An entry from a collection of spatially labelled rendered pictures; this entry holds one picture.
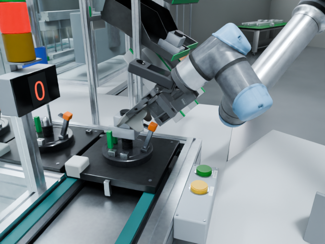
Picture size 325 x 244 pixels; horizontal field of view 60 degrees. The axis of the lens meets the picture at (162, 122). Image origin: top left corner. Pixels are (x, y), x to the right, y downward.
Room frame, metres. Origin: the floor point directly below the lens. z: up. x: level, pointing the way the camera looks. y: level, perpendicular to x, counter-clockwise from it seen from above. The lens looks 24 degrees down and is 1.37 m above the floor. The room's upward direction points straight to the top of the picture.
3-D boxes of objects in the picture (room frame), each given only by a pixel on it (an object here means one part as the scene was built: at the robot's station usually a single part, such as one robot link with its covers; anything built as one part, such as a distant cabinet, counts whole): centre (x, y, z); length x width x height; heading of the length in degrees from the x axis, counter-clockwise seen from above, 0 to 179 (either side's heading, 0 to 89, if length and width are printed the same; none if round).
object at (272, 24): (8.16, -2.86, 0.39); 2.24 x 0.80 x 0.77; 136
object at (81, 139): (0.75, 0.34, 1.01); 0.24 x 0.24 x 0.13; 73
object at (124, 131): (0.68, 0.11, 1.06); 0.08 x 0.04 x 0.07; 73
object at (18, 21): (0.53, 0.26, 1.34); 0.05 x 0.05 x 0.05
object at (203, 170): (0.60, -0.11, 0.96); 0.04 x 0.04 x 0.02
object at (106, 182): (0.56, 0.13, 0.95); 0.01 x 0.01 x 0.04; 73
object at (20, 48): (0.53, 0.26, 1.29); 0.05 x 0.05 x 0.05
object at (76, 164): (0.61, 0.22, 0.97); 0.05 x 0.05 x 0.04; 73
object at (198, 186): (0.54, -0.09, 0.96); 0.04 x 0.04 x 0.02
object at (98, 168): (0.68, 0.10, 0.96); 0.24 x 0.24 x 0.02; 73
